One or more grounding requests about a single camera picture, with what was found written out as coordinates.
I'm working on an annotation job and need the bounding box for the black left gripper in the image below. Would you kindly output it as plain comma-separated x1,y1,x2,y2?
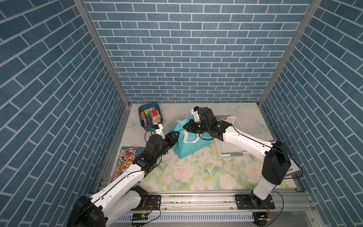
153,131,180,161

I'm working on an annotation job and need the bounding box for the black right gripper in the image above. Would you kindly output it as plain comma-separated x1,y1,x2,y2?
182,120,210,135

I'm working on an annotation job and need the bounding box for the teal insulated delivery bag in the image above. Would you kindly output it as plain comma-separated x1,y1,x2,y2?
170,115,212,159

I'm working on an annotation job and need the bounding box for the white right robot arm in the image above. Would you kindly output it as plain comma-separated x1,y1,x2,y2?
183,107,291,201

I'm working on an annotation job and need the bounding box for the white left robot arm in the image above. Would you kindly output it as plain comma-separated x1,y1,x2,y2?
67,132,179,227

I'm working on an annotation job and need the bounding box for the white perforated plastic basket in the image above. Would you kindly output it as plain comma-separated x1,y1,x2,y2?
214,115,247,157

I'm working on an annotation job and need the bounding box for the dark teal storage bin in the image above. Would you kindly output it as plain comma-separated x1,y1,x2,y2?
138,103,163,131

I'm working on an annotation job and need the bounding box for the floral table mat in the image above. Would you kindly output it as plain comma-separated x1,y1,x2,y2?
105,103,273,193

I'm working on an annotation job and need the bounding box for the colourful illustrated children's book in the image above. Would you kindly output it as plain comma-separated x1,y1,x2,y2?
110,146,145,182

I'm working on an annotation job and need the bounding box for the small green circuit board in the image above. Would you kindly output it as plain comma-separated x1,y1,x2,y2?
131,213,148,222

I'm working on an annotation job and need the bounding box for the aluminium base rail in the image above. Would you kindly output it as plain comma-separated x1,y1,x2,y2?
80,191,315,213

